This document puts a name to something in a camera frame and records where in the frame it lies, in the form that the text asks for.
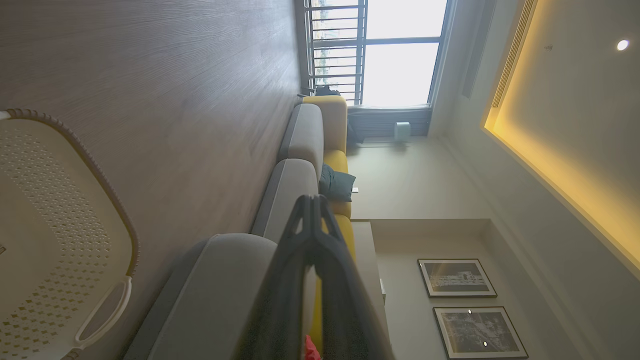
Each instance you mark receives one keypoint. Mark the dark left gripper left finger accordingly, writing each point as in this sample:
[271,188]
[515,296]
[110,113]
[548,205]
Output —
[280,300]

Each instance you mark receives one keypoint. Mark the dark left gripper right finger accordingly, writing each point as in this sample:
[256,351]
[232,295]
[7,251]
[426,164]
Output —
[345,310]

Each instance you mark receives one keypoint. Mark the red cloth garment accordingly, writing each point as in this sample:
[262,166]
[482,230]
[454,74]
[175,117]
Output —
[311,350]

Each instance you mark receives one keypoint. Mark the grey and yellow sofa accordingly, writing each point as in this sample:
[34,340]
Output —
[295,185]

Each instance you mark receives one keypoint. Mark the smaller black framed picture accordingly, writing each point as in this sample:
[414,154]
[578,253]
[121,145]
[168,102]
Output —
[456,277]

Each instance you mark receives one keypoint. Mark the teal throw pillow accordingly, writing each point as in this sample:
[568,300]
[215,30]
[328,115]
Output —
[339,184]

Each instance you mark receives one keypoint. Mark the larger black framed picture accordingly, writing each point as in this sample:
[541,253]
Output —
[480,332]

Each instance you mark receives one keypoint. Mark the small white device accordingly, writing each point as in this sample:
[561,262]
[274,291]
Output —
[402,131]

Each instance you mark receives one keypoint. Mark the dark object beside window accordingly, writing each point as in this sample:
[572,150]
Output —
[326,91]

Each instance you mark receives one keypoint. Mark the cream plastic laundry basket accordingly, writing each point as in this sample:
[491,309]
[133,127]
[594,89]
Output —
[50,225]

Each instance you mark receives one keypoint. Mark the large bright window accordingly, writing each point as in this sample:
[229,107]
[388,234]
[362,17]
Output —
[400,65]

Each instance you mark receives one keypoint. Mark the dark metal balcony railing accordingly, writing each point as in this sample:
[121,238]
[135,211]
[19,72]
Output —
[335,50]

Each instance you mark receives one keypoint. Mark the linear ceiling air vent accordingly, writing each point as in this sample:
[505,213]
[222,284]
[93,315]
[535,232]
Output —
[512,50]

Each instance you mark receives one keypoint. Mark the round ceiling spotlight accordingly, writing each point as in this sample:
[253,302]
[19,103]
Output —
[622,45]

